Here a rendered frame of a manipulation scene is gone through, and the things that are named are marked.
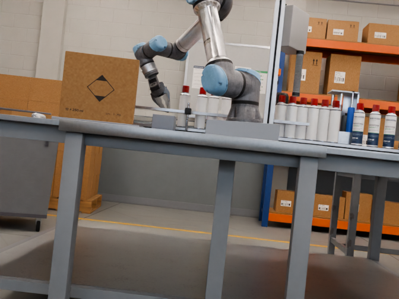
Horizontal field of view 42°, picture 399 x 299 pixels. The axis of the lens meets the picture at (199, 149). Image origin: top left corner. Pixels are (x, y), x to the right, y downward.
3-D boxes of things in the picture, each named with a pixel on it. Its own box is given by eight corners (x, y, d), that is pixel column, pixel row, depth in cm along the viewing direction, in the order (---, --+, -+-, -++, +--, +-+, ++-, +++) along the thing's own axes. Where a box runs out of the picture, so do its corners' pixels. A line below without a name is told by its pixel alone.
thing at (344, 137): (349, 145, 266) (354, 95, 266) (355, 145, 253) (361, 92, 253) (321, 143, 267) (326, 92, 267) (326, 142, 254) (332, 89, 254)
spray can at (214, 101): (216, 131, 256) (220, 89, 256) (215, 130, 251) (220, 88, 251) (205, 130, 256) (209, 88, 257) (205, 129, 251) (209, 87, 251)
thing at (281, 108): (282, 138, 255) (287, 96, 255) (284, 137, 250) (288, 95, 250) (272, 137, 255) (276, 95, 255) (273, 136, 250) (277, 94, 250)
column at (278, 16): (269, 146, 240) (284, 2, 241) (270, 146, 235) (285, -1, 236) (259, 145, 240) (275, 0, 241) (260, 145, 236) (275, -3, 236)
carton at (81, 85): (133, 127, 238) (139, 68, 238) (132, 124, 214) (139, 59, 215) (66, 120, 234) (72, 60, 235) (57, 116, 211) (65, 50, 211)
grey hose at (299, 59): (298, 96, 244) (303, 52, 244) (300, 95, 240) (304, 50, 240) (291, 96, 244) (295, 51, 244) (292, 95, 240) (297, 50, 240)
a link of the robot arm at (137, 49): (137, 41, 251) (128, 49, 257) (146, 62, 251) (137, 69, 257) (149, 40, 257) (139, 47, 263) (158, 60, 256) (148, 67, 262)
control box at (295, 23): (306, 54, 248) (310, 14, 248) (289, 45, 234) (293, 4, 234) (286, 54, 254) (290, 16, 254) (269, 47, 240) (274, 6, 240)
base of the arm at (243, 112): (259, 129, 225) (261, 105, 226) (263, 125, 210) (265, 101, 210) (224, 126, 225) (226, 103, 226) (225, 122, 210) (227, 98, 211)
